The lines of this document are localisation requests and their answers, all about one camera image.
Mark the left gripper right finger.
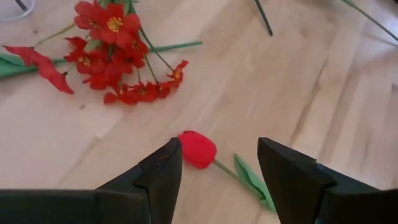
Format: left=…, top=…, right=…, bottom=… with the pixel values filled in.
left=257, top=137, right=398, bottom=224

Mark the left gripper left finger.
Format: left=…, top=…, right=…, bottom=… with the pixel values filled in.
left=0, top=136, right=183, bottom=224

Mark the red artificial tulip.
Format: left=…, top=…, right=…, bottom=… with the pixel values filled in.
left=177, top=129, right=277, bottom=215

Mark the red artificial flower bunch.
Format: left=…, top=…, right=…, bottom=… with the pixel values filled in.
left=2, top=0, right=190, bottom=106

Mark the yellow artificial tulip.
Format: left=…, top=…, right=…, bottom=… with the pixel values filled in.
left=0, top=41, right=203, bottom=79
left=340, top=0, right=398, bottom=43

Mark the white artificial flower bunch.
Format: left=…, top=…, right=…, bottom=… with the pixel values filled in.
left=253, top=0, right=274, bottom=37

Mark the clear glass vase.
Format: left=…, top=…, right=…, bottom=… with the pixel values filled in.
left=0, top=0, right=35, bottom=22

